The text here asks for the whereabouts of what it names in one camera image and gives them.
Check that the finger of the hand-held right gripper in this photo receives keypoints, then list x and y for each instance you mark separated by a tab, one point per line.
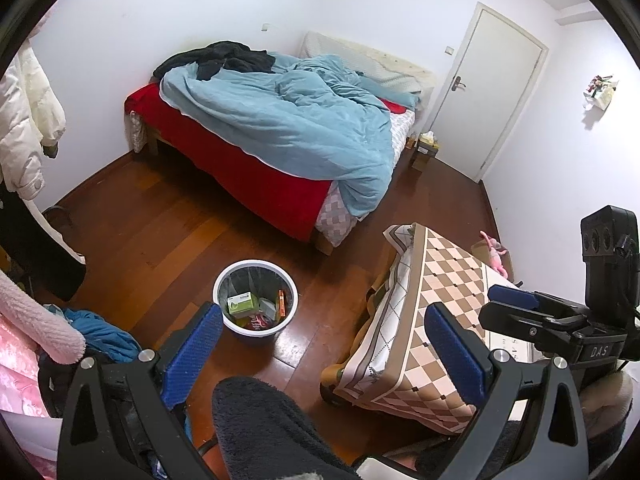
505	317
520	297

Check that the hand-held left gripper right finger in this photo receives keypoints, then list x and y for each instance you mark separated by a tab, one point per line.
457	355

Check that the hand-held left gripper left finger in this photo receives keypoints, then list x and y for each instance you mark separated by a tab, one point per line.
192	355

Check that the white wastebasket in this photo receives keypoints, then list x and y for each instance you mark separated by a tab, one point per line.
250	336

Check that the green box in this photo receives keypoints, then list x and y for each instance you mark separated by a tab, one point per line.
242	304

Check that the red drink can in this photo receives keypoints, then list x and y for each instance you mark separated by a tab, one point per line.
259	321

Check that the teal box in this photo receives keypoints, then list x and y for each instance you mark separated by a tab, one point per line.
267	307

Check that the person's right forearm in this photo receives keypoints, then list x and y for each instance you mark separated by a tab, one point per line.
602	405

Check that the cardboard box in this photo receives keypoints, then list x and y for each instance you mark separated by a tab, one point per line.
506	262

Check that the pink plush toy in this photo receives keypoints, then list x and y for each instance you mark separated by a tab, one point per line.
492	255

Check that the checkered tablecloth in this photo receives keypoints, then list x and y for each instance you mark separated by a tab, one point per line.
445	280

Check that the black bin liner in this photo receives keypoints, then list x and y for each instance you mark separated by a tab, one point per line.
235	280

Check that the blue cloth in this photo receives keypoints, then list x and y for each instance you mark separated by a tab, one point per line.
100	332

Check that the person's dark fleece trouser leg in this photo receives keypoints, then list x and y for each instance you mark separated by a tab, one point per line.
270	430

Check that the pink fleece garment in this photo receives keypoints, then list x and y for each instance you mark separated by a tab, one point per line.
45	330

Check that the small brown box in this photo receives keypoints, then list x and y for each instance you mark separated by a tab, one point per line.
421	159

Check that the pink satin fabric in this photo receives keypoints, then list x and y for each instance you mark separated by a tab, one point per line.
20	385

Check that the tissue box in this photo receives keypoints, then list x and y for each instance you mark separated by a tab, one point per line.
428	141

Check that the black hanging garment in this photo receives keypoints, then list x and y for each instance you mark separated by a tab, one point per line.
35	255

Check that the red bed sheet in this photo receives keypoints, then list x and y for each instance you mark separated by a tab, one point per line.
240	170

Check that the white door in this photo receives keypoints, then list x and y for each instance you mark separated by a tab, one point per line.
490	90

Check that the wooden bed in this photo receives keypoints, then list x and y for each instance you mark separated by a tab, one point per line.
280	160

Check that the light blue duvet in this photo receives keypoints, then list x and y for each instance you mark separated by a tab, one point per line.
300	130

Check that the white puffer jacket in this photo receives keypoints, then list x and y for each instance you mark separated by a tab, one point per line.
25	110

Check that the dark clothes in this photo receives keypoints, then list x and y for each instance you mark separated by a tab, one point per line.
220	57

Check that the wall decoration with flowers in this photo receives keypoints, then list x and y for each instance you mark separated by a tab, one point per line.
601	91

